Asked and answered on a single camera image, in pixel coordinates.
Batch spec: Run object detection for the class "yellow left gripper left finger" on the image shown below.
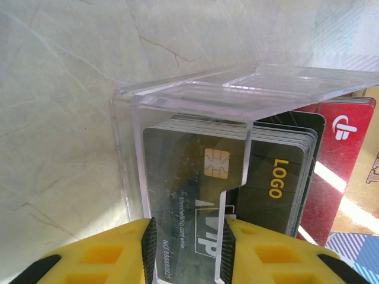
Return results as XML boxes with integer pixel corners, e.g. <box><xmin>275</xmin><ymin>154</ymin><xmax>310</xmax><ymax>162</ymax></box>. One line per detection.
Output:
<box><xmin>7</xmin><ymin>217</ymin><xmax>158</xmax><ymax>284</ymax></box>

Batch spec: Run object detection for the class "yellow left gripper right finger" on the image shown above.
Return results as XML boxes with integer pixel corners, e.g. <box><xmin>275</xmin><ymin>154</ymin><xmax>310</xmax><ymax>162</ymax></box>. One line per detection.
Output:
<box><xmin>221</xmin><ymin>219</ymin><xmax>372</xmax><ymax>284</ymax></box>

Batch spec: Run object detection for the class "black VIP card stack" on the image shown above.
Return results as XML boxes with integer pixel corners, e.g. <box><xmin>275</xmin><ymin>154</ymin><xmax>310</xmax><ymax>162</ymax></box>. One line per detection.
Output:
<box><xmin>142</xmin><ymin>111</ymin><xmax>326</xmax><ymax>284</ymax></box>

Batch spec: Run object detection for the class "red card stack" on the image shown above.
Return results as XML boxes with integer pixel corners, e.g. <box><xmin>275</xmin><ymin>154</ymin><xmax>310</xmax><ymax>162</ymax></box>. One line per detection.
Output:
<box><xmin>291</xmin><ymin>96</ymin><xmax>377</xmax><ymax>248</ymax></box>

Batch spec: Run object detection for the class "clear acrylic card stand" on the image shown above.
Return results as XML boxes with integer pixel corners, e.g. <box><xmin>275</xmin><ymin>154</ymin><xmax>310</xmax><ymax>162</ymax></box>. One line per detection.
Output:
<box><xmin>111</xmin><ymin>61</ymin><xmax>379</xmax><ymax>284</ymax></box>

